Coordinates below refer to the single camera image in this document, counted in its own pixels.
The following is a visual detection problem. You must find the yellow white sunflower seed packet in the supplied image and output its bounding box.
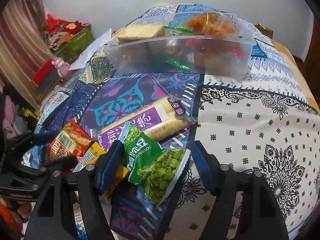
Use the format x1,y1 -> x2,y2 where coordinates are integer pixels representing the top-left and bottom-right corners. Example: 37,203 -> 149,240
73,140 -> 129,199

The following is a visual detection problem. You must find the green pea snack packet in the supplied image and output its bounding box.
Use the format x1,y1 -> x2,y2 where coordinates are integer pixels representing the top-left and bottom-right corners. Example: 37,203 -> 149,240
119,121 -> 191,207

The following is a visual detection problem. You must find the red cracker snack packet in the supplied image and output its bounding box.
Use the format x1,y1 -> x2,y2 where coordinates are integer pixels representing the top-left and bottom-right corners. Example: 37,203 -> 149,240
185,39 -> 245,57

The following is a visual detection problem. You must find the beige wafer block pack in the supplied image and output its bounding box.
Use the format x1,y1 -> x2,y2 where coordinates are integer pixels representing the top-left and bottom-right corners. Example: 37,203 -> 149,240
118,24 -> 165,44

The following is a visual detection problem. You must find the zip bag of cookies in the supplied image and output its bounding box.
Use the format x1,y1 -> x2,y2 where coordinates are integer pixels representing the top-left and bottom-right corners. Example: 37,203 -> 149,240
164,26 -> 191,72

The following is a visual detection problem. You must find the orange fried snack bag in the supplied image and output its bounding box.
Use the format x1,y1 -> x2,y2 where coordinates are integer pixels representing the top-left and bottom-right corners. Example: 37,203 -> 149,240
185,11 -> 238,37

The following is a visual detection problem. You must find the red orange chip packet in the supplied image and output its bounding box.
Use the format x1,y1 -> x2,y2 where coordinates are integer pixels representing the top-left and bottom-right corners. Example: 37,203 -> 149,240
47,120 -> 94,162

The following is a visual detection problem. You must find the patchwork patterned bedspread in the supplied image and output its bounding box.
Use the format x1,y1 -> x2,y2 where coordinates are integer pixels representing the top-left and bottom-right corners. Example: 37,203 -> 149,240
35,22 -> 319,239

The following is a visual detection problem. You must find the red box on nightstand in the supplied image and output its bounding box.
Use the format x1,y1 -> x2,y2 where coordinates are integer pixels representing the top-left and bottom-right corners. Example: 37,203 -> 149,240
32,59 -> 59,94

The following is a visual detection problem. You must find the pink piggy figurine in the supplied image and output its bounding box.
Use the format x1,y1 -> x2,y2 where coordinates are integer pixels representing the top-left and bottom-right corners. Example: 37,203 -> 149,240
52,57 -> 70,79

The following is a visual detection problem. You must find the white plastic bag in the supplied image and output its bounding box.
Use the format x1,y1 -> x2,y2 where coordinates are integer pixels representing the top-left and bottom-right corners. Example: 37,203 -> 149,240
69,28 -> 112,70

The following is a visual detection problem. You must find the green storage box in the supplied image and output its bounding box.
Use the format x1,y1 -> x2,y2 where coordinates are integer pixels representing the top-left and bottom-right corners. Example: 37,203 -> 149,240
55,27 -> 95,64

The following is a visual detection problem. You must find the red striped curtain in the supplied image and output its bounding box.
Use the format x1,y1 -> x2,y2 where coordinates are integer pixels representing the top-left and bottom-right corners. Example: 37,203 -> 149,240
1,0 -> 54,109

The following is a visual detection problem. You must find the purple egg roll pack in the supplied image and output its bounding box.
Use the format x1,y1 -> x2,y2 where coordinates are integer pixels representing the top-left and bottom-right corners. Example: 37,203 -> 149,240
97,95 -> 197,151

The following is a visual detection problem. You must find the red stuffed decorations pile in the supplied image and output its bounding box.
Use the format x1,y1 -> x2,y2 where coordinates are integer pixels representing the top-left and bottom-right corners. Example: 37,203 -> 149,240
44,14 -> 91,43

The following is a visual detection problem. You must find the clear plastic storage bin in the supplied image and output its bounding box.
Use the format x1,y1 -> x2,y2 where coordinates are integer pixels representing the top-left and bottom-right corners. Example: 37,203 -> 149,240
105,11 -> 256,78

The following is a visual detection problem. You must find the brown cardboard box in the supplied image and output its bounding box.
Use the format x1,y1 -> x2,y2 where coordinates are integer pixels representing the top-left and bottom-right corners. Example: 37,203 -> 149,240
255,23 -> 273,39

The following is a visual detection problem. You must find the yellow curved headboard hoop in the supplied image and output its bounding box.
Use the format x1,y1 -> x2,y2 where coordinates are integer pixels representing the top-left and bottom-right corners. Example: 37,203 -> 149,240
153,3 -> 170,8

